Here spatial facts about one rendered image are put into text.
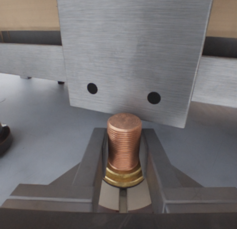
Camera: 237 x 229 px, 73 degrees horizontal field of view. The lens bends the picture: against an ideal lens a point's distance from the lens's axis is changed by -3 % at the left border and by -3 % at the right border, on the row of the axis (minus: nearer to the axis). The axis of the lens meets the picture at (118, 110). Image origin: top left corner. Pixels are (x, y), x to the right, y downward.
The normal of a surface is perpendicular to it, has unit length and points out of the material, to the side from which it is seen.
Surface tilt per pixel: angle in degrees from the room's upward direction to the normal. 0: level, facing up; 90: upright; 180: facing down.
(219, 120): 180
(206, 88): 90
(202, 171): 180
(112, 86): 90
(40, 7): 90
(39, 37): 90
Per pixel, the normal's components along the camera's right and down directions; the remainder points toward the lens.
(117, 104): -0.36, 0.44
